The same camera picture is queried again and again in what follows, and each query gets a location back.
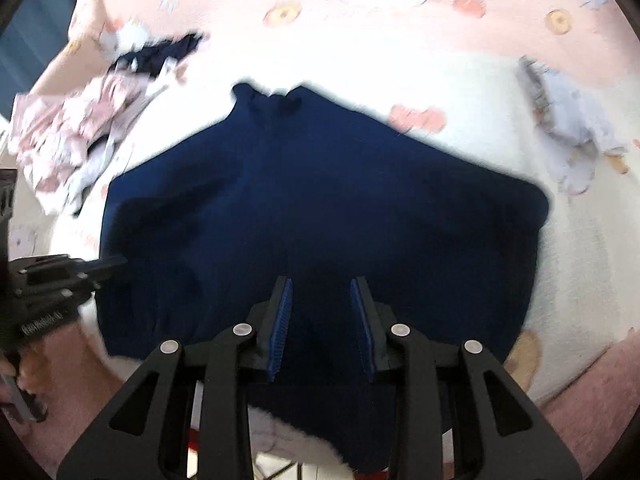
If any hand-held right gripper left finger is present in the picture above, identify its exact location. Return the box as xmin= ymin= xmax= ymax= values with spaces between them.
xmin=56 ymin=275 xmax=294 ymax=480

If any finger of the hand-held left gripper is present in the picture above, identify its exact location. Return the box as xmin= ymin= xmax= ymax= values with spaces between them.
xmin=75 ymin=254 xmax=129 ymax=287
xmin=0 ymin=170 xmax=19 ymax=241

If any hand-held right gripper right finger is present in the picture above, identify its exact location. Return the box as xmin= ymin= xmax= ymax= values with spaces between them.
xmin=350 ymin=275 xmax=581 ymax=480

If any navy blue top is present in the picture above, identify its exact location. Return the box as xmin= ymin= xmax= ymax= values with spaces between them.
xmin=97 ymin=82 xmax=551 ymax=476

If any person's left hand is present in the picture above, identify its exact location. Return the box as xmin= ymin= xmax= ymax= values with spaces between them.
xmin=0 ymin=346 xmax=57 ymax=397

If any pink cartoon printed garment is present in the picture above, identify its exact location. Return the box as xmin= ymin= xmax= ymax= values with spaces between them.
xmin=10 ymin=72 xmax=151 ymax=216

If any white garment with dark trim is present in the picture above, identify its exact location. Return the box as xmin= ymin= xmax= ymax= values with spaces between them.
xmin=67 ymin=130 xmax=122 ymax=217

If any blue curtain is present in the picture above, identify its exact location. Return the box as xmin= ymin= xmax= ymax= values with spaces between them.
xmin=0 ymin=0 xmax=81 ymax=86

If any dark navy white-striped garment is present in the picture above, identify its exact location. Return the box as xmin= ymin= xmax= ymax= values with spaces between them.
xmin=107 ymin=32 xmax=207 ymax=82

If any person's pink fleece clothing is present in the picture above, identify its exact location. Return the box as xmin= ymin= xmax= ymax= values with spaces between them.
xmin=30 ymin=319 xmax=640 ymax=467

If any pink cream cartoon cat blanket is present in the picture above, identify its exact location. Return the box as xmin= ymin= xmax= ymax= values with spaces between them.
xmin=7 ymin=0 xmax=640 ymax=471

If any small folded white garment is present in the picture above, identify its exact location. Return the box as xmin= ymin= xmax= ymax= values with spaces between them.
xmin=517 ymin=55 xmax=629 ymax=197

